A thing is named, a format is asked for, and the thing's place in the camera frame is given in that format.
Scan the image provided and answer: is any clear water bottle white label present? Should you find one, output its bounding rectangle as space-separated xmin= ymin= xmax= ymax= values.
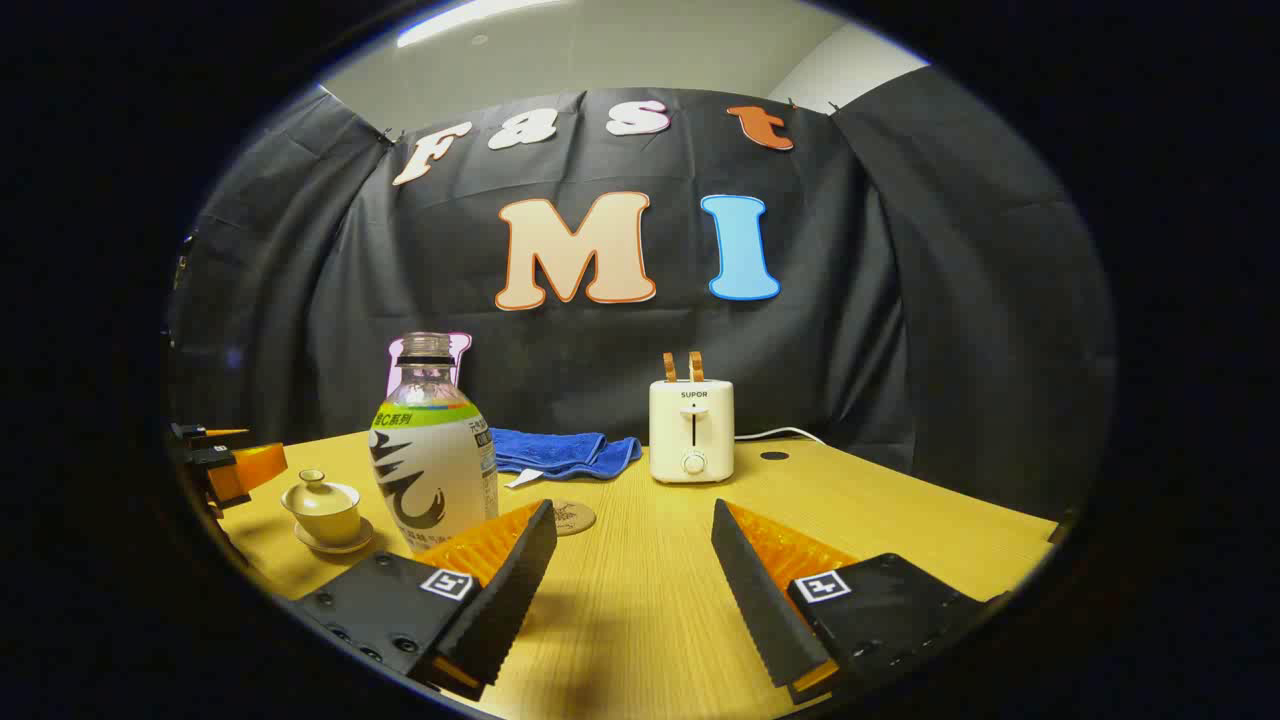
xmin=368 ymin=332 xmax=499 ymax=556

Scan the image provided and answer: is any round brown coaster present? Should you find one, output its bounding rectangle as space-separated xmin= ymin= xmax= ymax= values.
xmin=548 ymin=500 xmax=597 ymax=538

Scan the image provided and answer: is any black backdrop cloth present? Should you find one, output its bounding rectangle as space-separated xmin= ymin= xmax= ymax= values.
xmin=165 ymin=65 xmax=1116 ymax=521

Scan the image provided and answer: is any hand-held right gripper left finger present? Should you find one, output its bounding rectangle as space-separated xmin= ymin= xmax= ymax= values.
xmin=290 ymin=498 xmax=558 ymax=701

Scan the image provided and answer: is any yellow ceramic saucer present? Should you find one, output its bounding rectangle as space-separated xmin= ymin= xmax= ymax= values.
xmin=293 ymin=517 xmax=375 ymax=555

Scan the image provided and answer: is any blue towel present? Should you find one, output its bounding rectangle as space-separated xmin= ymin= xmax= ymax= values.
xmin=488 ymin=428 xmax=643 ymax=489

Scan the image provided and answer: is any cream toaster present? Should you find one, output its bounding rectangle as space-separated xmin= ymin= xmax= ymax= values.
xmin=648 ymin=378 xmax=736 ymax=485

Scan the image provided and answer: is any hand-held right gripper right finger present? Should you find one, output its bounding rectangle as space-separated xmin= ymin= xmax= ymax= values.
xmin=711 ymin=498 xmax=1011 ymax=706

